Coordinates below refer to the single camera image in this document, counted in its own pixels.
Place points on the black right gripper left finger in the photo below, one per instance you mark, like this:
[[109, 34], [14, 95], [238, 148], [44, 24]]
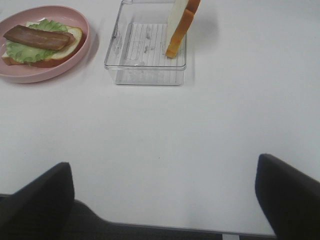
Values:
[[40, 210]]

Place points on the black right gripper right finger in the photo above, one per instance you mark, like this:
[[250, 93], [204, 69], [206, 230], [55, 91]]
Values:
[[289, 199]]

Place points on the green lettuce leaf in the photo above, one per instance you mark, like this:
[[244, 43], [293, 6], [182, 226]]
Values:
[[27, 54]]

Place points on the bread slice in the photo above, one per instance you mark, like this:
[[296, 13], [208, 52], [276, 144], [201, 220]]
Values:
[[179, 21], [59, 57]]

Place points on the long bacon strip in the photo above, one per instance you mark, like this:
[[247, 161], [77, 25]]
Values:
[[37, 38]]

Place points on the short bacon strip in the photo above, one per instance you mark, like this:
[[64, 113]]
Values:
[[71, 38]]

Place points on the pink round plate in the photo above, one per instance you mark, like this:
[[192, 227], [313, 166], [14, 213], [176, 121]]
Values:
[[63, 14]]

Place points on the clear right plastic tray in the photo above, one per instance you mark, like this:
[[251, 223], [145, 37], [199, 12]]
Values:
[[136, 53]]

